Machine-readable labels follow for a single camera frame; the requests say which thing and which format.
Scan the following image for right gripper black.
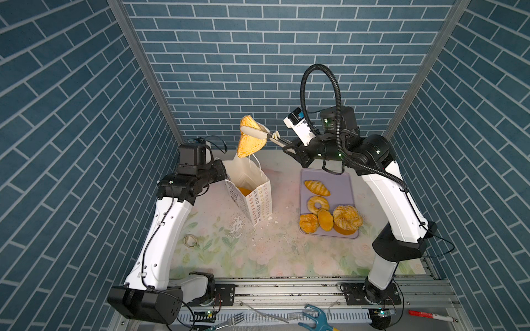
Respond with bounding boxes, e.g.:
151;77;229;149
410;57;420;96
282;129;346;167

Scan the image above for long oval orange bread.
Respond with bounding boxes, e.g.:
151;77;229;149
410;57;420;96
238;187;252;197

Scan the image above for white paper gift bag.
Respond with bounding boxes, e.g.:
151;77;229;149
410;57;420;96
223;155;273;226

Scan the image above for triangular sandwich bread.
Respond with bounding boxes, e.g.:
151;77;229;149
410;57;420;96
237;115;268;158

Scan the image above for small croissant bread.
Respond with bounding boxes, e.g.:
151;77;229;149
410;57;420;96
304;180;331;197

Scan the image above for metal bread tongs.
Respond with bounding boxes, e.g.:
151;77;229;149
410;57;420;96
243;128;291;148

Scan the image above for small smooth oval bread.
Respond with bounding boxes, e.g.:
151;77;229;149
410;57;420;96
317;208;334;232

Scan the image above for round ridged bun bread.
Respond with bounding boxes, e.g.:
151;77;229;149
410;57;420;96
299;214;320;234

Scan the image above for ring donut bread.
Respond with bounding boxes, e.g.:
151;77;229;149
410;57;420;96
306;195;329;215

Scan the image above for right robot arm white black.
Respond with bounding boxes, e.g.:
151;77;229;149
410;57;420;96
283;133;437;304

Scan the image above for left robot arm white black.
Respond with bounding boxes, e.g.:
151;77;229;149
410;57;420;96
107;159;227;325

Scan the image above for lavender plastic tray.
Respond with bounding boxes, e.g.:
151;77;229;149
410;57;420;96
299;169;360;239

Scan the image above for metal fork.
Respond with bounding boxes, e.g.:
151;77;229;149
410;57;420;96
208;313;245;331

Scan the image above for teal plastic clamp tool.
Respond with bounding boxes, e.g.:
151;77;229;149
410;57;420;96
298;304;337;331

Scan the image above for red white marker pen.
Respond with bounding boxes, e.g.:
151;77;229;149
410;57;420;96
408;310;458;323

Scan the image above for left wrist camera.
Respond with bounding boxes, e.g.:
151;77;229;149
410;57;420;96
175;143;213;176

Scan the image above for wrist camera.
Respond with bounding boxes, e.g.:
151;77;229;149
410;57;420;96
283;105;360;146
175;143;213;176

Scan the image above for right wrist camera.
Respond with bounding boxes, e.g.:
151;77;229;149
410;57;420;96
283;105;360;146

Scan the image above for black corrugated cable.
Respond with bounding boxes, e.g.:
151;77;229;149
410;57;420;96
300;63;411;191

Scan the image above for large twisted ring bread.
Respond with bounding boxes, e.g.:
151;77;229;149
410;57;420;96
333;205;364;235

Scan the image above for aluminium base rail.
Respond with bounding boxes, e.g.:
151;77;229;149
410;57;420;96
117;278;460;311

